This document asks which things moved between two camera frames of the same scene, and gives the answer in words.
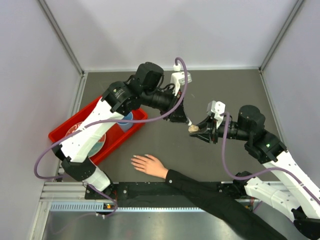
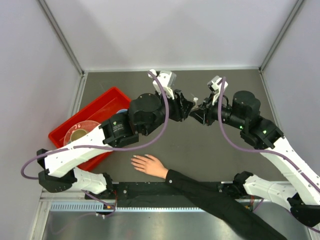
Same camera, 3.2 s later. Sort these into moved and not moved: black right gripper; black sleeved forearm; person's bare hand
Moved: black right gripper
Not moved: black sleeved forearm; person's bare hand
